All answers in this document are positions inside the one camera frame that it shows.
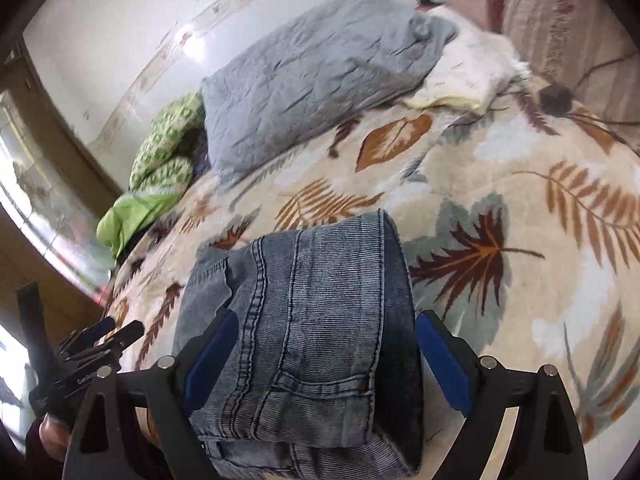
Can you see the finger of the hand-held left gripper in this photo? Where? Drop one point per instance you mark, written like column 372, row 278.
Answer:
column 129, row 334
column 102, row 329

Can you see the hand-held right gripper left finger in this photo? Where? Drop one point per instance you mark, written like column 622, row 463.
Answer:
column 210, row 360

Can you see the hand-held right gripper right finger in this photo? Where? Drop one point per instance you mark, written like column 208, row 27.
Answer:
column 445, row 367

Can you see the grey-blue denim pants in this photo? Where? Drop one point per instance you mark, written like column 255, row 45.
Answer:
column 310, row 310

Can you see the person's left hand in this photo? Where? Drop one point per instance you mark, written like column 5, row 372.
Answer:
column 50, row 435

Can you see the plain lime green cloth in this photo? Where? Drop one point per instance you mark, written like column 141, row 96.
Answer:
column 135, row 215

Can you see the leaf printed beige blanket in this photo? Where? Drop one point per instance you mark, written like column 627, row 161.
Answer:
column 525, row 200

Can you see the green patterned white cloth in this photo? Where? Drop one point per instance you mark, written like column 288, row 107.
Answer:
column 165, row 140

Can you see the black power adapter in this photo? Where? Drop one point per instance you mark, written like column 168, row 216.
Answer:
column 555, row 97

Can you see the white embroidered cloth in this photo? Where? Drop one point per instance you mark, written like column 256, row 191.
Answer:
column 470, row 70

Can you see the grey quilted pillow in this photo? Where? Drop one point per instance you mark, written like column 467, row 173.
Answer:
column 320, row 75

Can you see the striped beige cushion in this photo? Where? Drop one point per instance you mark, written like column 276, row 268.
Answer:
column 575, row 25

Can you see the wooden window frame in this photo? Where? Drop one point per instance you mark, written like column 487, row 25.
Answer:
column 55, row 125

